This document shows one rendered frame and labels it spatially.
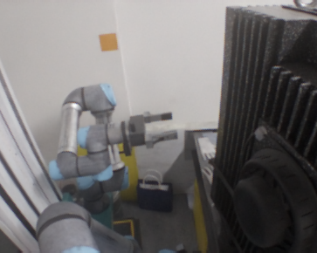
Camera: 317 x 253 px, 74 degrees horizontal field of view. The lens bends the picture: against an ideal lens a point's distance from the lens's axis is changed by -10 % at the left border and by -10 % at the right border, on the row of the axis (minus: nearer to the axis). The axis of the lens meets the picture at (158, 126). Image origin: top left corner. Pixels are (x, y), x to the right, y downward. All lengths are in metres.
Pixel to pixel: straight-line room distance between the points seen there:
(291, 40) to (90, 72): 1.19
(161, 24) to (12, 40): 0.89
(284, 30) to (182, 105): 1.19
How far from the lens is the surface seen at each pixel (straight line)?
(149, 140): 0.71
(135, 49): 1.44
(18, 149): 0.94
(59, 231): 0.51
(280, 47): 0.51
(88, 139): 0.80
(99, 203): 1.27
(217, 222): 1.20
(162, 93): 1.55
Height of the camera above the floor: 1.69
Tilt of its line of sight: 35 degrees down
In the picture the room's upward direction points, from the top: 5 degrees counter-clockwise
